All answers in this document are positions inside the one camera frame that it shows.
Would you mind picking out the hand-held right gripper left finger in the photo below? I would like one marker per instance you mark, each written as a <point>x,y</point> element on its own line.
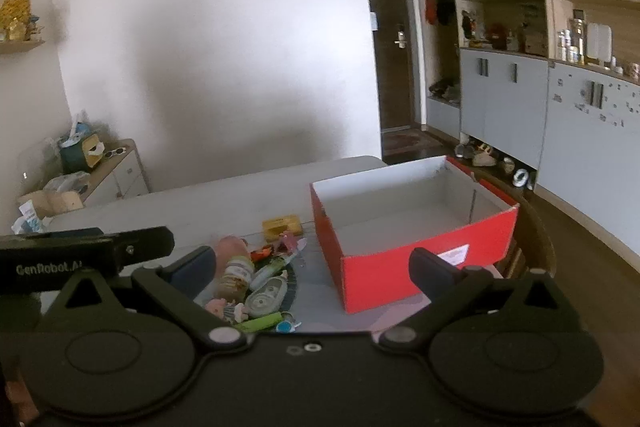
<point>192,264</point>

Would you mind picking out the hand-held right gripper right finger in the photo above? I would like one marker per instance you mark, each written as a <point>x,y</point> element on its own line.
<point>427,267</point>

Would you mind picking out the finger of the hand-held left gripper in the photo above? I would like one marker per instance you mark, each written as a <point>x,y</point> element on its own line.
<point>145,243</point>

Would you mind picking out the small glass jar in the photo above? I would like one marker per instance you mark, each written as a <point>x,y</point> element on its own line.
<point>235,277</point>

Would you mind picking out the red cardboard box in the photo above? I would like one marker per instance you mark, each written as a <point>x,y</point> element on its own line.
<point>380,279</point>

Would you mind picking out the orange packet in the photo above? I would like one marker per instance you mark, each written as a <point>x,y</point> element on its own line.
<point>261,253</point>

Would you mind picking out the green white correction tape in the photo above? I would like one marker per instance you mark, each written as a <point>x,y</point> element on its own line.
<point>265,299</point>

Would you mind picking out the yellow carton box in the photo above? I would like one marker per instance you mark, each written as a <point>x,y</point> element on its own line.
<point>281,227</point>

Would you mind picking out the blue white packet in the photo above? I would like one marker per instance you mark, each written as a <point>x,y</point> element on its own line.
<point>30,222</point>

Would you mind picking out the pink tube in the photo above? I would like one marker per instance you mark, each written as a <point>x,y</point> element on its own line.
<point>231,247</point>

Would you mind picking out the brown cardboard box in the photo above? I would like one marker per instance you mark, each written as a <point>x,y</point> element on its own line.
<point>55,204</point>

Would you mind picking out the white wooden sideboard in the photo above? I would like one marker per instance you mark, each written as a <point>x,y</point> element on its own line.
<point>125,177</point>

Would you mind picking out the clear plastic bag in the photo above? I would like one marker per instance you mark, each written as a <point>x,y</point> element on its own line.
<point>67,183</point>

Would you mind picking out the green lighter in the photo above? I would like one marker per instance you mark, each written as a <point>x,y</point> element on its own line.
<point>260,322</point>

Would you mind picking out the white sunglasses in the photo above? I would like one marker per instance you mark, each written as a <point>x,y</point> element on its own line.
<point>115,152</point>

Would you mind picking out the pink toy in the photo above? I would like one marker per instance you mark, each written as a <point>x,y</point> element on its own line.
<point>289,241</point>

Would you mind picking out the teal tissue box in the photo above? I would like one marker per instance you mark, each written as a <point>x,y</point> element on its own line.
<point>75,154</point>

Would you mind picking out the small blue trinket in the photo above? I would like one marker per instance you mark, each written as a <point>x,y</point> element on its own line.
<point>286,324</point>

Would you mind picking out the wooden chair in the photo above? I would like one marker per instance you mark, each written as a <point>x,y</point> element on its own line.
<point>535,232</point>

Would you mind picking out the grey sneaker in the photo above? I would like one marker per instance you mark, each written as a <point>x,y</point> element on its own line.
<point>465,151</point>

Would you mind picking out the white sneaker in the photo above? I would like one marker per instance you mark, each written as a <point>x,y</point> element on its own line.
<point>486,158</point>

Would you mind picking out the patterned doormat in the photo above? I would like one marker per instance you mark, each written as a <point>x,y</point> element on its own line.
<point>405,142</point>

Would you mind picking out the black white shoe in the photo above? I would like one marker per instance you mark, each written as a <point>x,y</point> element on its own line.
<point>521,178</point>

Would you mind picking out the grey shoe bench cabinet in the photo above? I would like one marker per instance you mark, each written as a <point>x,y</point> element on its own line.
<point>442,119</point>

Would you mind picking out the grey two-door lower cabinet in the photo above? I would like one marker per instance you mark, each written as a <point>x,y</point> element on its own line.
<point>500,107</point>

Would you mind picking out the large grey stickered cabinet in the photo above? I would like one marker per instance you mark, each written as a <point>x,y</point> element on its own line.
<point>590,167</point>

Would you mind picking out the dark wooden door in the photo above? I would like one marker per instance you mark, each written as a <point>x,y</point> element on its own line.
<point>387,72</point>

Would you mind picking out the metal door lock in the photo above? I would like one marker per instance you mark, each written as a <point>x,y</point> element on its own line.
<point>400,36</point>

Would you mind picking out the yellow ornament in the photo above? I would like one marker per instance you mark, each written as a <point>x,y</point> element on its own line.
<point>15,17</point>

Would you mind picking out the assorted shelf knickknacks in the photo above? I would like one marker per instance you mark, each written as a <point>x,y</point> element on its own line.
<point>500,34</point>

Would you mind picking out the red hanging garment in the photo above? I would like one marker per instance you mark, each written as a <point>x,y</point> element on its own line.
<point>430,9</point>

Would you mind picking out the black hanging garment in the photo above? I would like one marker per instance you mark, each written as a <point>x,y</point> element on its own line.
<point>446,7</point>

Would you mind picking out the tall glass jar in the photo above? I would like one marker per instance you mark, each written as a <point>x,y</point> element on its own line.
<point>578,39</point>

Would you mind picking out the white plastic container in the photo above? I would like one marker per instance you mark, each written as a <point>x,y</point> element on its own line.
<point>599,44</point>

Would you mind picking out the wooden open shelf unit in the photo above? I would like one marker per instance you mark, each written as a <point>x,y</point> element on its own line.
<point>615,12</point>

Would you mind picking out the wooden wall shelf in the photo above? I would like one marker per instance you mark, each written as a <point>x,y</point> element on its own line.
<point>22,46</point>

